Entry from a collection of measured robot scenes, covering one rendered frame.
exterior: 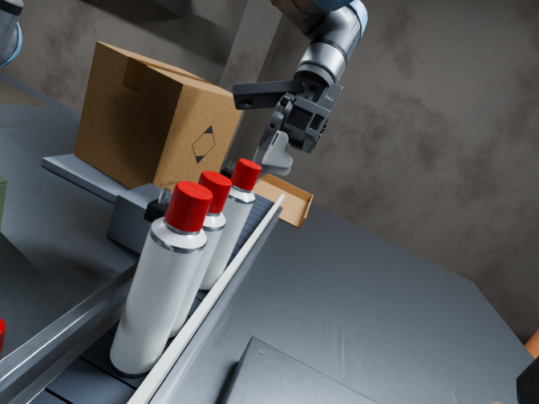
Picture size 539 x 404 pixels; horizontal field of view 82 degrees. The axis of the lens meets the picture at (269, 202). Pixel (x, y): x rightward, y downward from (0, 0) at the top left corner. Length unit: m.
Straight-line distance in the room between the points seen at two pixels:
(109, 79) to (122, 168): 0.19
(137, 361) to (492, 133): 2.90
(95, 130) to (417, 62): 2.51
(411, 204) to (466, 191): 0.43
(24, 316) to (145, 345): 0.19
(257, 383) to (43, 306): 0.29
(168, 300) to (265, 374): 0.18
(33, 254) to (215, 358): 0.31
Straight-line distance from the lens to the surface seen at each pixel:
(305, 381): 0.46
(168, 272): 0.29
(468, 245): 3.17
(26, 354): 0.29
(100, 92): 0.82
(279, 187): 1.27
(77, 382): 0.38
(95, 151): 0.84
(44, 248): 0.60
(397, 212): 2.97
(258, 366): 0.44
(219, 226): 0.32
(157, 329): 0.33
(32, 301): 0.51
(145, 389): 0.33
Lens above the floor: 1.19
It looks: 19 degrees down
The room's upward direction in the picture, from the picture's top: 25 degrees clockwise
